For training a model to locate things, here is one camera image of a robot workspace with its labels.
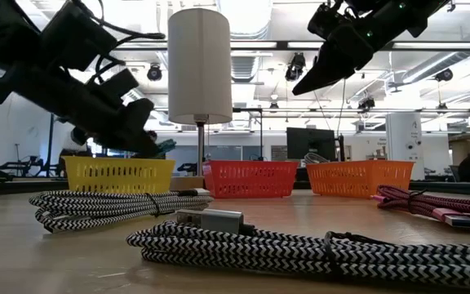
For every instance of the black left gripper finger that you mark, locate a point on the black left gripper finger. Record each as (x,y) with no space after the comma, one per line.
(133,130)

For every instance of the yellow plastic basket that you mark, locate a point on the yellow plastic basket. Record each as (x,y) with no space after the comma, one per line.
(116,175)

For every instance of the black aluminium table frame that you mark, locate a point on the black aluminium table frame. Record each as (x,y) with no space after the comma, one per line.
(14,185)

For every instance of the black overhead frame bar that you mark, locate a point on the black overhead frame bar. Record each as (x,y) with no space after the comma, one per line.
(282,45)

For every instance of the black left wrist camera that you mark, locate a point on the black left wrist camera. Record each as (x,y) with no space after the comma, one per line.
(116,83)

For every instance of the black low machine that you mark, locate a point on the black low machine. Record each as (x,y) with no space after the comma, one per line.
(19,165)

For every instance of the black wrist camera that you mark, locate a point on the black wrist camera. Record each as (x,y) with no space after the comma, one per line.
(325,20)
(116,83)

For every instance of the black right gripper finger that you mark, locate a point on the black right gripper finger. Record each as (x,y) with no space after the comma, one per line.
(333,65)

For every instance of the white monitor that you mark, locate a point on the white monitor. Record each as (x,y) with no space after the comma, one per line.
(69,145)

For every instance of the red plastic basket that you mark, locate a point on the red plastic basket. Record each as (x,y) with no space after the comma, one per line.
(251,179)

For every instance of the black ceiling spotlight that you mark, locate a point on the black ceiling spotlight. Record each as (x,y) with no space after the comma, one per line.
(366,103)
(154,72)
(444,75)
(295,67)

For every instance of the white round pillar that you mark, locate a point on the white round pillar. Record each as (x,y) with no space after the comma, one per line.
(404,143)

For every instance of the white shade table lamp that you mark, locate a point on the white shade table lamp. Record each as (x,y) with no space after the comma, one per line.
(200,65)

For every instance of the black computer monitor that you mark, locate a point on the black computer monitor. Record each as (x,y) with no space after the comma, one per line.
(310,143)

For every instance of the orange plastic basket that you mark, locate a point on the orange plastic basket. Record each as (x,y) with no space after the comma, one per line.
(357,179)

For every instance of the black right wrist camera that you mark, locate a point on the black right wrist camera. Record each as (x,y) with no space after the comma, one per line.
(325,20)

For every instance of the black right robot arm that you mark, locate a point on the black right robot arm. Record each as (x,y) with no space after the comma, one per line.
(402,20)

